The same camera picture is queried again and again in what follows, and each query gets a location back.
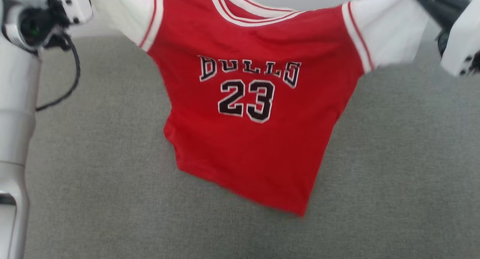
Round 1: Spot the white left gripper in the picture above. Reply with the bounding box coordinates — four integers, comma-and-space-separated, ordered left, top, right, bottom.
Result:
49, 0, 93, 24

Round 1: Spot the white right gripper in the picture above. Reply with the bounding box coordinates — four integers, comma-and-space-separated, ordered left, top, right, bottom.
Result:
411, 0, 480, 78

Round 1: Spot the red Bulls 23 jersey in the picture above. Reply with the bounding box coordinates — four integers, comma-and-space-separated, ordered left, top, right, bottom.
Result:
92, 0, 430, 217

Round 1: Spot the grey fabric sofa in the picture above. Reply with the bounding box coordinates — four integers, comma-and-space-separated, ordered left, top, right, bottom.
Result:
0, 25, 480, 259

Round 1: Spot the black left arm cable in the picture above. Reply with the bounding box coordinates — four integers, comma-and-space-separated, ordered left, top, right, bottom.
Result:
36, 33, 81, 112

